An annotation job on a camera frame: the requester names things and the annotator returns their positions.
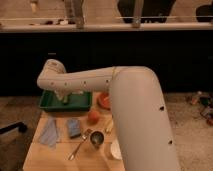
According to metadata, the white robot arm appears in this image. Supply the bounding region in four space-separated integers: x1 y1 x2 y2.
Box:
37 59 181 171

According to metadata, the green plastic tray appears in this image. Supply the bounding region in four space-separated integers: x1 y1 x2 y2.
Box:
39 91 92 112

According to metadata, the blue sponge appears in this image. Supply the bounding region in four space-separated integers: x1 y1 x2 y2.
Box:
67 119 81 138

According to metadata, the red tomato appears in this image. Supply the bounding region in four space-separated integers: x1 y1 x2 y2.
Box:
88 110 100 124

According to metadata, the light blue cloth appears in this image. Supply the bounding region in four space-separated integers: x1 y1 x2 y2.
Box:
39 117 60 148

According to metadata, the orange plate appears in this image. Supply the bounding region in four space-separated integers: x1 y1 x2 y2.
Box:
97 93 110 110

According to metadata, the metal spoon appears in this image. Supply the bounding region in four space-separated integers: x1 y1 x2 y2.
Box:
68 129 92 160

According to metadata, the black chair base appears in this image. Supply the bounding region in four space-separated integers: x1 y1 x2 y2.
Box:
0 122 28 135

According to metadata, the small metal cup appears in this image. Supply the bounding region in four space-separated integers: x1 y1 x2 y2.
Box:
90 131 104 149

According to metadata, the yellow corn cob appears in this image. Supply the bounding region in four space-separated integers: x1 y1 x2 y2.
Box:
105 118 114 134

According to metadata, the white bowl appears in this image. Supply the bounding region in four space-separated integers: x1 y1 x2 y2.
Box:
110 139 122 160

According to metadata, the clutter on floor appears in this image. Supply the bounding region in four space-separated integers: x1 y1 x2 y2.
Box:
186 91 213 127

